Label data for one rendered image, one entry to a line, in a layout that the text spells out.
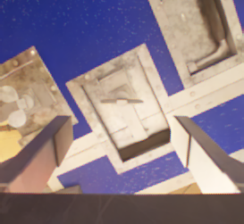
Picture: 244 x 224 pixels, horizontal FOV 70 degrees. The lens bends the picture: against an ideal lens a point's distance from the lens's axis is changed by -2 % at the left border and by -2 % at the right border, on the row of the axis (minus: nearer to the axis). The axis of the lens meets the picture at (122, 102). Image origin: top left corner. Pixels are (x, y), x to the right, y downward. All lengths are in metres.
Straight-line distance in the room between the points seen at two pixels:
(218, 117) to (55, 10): 0.28
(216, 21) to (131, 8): 0.12
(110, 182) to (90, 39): 0.24
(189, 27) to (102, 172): 0.27
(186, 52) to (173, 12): 0.06
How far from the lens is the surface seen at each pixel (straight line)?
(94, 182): 0.34
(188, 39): 0.29
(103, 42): 0.26
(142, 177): 0.33
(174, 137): 0.16
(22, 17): 0.29
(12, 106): 0.31
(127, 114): 0.28
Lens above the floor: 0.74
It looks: 7 degrees up
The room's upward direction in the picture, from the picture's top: 115 degrees counter-clockwise
